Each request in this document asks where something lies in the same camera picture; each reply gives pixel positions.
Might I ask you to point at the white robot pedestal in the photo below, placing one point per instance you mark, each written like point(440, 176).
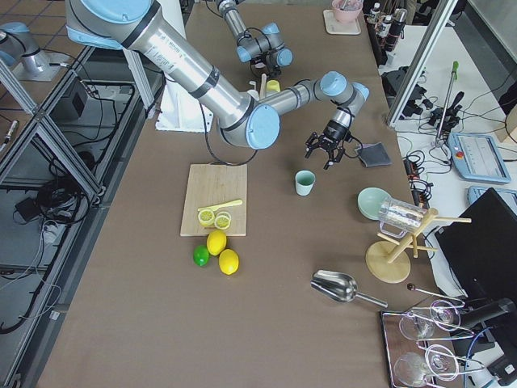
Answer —
point(180, 112)

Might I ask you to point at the lemon near board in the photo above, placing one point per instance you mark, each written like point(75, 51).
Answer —
point(216, 242)

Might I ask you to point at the lemon slice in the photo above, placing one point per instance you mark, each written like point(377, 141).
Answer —
point(206, 217)
point(222, 220)

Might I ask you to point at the wooden mug tree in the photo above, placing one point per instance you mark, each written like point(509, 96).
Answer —
point(387, 259)

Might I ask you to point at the yellow cup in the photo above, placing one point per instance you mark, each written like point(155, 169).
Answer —
point(272, 87)

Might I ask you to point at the grey folded cloth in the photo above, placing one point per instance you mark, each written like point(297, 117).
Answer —
point(373, 155)

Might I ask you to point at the clear glass mug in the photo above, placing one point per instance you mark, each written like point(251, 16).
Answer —
point(397, 217)

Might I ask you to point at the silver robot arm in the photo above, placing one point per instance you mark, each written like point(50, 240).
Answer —
point(140, 26)
point(262, 48)

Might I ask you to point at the beige tray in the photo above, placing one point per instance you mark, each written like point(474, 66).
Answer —
point(334, 27)

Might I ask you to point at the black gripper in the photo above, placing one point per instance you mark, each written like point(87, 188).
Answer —
point(270, 69)
point(334, 132)

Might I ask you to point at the lime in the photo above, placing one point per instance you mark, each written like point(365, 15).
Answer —
point(201, 255)

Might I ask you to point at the green bowl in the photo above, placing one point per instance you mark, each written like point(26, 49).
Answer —
point(369, 201)

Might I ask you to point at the steel scoop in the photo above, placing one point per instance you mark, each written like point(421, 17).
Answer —
point(341, 287)

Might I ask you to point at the black laptop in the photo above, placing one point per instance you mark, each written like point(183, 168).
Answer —
point(482, 253)

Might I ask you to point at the wine glass rack tray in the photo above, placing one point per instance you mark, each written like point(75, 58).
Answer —
point(419, 345)

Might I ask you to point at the white wire cup holder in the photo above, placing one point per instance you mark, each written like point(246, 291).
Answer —
point(257, 89)

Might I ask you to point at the bamboo cutting board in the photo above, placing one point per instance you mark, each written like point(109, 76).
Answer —
point(208, 185)

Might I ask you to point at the blue teach pendant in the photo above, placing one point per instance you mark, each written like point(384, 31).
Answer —
point(476, 158)

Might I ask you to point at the green cup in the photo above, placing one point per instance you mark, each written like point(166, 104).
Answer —
point(304, 181)

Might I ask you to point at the yellow plastic knife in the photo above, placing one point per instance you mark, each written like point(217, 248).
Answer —
point(231, 203)

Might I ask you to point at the lemon slice right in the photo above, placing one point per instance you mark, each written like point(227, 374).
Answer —
point(222, 220)

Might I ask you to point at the lemon front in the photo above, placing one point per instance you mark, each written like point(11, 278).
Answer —
point(229, 261)

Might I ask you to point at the pink bowl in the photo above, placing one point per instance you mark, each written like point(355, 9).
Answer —
point(346, 11)

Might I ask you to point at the lemon slice left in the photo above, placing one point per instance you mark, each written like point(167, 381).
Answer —
point(206, 217)

